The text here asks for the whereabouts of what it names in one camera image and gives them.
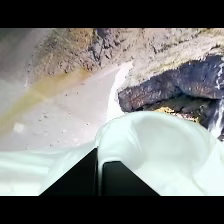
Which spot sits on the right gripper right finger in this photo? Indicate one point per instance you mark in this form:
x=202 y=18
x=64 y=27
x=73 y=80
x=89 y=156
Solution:
x=123 y=181

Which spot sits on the white garment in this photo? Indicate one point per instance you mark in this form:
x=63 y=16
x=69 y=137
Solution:
x=166 y=153

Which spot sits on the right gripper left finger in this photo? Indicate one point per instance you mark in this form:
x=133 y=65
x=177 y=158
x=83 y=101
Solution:
x=80 y=180

